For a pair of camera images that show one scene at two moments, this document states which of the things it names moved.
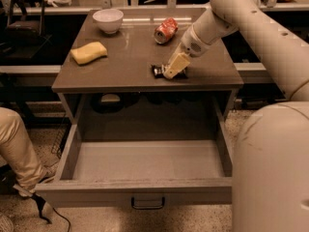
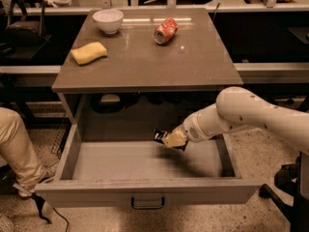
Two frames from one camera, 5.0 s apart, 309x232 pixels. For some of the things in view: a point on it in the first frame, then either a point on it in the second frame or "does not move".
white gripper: x=190 y=44 -> x=190 y=130
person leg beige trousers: x=18 y=151 does not move
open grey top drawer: x=142 y=151 does not move
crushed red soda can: x=165 y=30 does not move
